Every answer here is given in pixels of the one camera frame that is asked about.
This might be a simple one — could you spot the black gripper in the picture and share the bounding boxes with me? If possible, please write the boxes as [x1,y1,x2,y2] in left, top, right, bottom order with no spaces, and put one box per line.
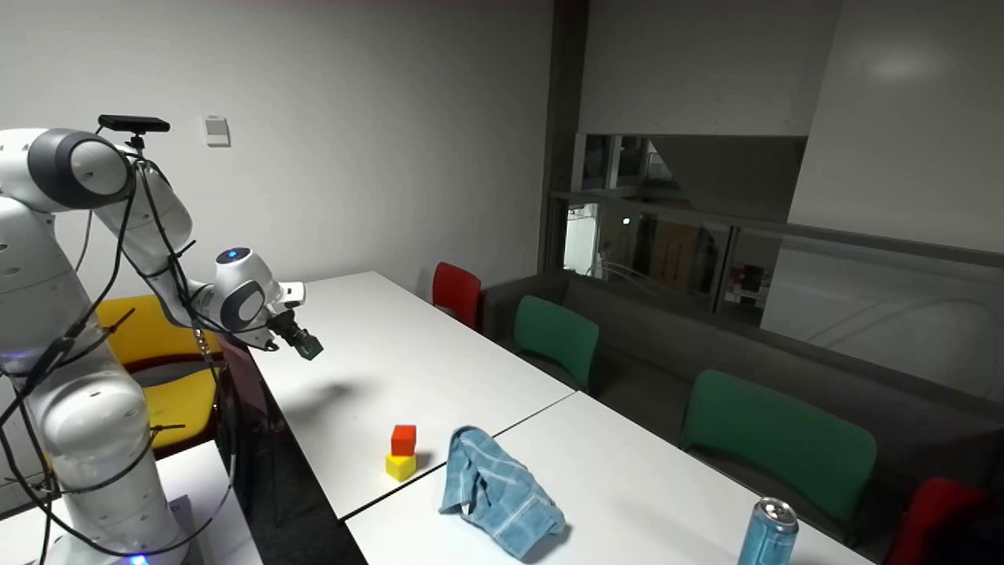
[262,309,328,367]

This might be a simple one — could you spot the dark maroon cloth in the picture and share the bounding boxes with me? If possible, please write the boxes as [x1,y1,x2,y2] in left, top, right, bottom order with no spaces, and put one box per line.
[214,338,278,466]

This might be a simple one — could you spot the yellow chair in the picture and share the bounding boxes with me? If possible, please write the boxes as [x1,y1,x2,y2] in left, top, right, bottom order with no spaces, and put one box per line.
[91,291,227,455]

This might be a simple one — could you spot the yellow cube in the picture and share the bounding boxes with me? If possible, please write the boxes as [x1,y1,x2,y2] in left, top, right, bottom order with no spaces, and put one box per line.
[382,449,421,483]

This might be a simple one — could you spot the red chair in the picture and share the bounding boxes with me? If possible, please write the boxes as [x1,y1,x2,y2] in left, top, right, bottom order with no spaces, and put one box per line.
[430,262,486,334]
[885,473,1004,565]

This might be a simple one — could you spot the white robot stand table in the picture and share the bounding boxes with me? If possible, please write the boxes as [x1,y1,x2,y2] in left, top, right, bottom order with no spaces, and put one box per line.
[0,435,262,565]

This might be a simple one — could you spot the blue striped towel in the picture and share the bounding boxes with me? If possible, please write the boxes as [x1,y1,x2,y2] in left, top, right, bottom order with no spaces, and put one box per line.
[435,424,575,565]

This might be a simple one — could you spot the green chair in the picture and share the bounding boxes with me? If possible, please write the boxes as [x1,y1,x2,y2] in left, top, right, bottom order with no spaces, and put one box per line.
[507,291,606,393]
[679,367,881,527]

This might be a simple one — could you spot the grey sofa bench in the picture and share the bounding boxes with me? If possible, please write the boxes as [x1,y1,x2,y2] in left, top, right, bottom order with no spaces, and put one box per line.
[481,266,1004,558]

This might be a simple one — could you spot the dark interior window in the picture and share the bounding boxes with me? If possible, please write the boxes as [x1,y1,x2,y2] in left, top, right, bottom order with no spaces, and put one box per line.
[562,130,810,325]

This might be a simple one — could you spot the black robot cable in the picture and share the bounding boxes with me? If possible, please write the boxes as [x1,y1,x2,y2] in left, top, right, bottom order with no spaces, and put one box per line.
[0,145,237,558]

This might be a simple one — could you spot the white wall switch box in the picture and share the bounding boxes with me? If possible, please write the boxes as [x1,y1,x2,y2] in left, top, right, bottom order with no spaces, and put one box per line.
[199,110,235,151]

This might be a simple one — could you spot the black stereo camera bar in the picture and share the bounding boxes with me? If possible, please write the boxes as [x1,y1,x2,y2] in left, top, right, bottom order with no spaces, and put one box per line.
[96,110,172,135]

